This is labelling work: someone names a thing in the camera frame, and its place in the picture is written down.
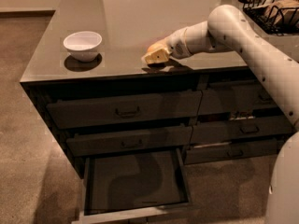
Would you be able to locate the open bottom left drawer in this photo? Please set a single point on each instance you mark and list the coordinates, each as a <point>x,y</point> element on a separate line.
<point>133,186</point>

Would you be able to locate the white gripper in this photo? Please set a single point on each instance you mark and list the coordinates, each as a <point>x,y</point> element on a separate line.
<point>176,45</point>

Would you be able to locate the middle right dark drawer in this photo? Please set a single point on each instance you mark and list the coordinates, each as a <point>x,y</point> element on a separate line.
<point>223,131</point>

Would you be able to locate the dark counter cabinet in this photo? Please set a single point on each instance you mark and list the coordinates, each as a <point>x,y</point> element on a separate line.
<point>128,28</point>

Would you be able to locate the middle left dark drawer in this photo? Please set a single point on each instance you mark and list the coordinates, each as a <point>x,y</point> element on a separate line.
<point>100,143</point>

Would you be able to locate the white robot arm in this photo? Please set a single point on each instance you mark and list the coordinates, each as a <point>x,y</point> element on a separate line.
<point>228,29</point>

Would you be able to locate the black wire basket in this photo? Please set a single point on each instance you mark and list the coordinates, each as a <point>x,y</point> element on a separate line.
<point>275,17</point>

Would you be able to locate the top left dark drawer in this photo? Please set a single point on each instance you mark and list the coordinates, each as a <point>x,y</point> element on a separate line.
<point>122,109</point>

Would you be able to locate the top right dark drawer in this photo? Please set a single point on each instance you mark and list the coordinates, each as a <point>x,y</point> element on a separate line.
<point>235,98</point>

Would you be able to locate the white ceramic bowl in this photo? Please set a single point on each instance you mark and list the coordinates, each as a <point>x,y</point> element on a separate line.
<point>83,46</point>

